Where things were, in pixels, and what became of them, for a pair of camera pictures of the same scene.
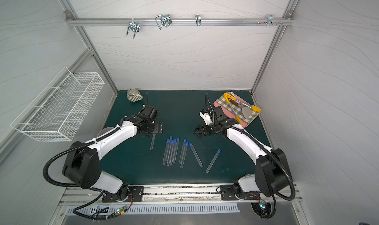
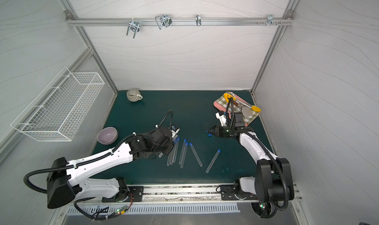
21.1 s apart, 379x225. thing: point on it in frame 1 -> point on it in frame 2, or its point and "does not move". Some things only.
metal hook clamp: (164, 19) does not move
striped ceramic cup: (133, 95) does not move
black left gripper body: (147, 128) -> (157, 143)
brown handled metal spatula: (246, 111) does not move
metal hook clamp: (198, 20) does not move
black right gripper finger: (199, 129) -> (212, 129)
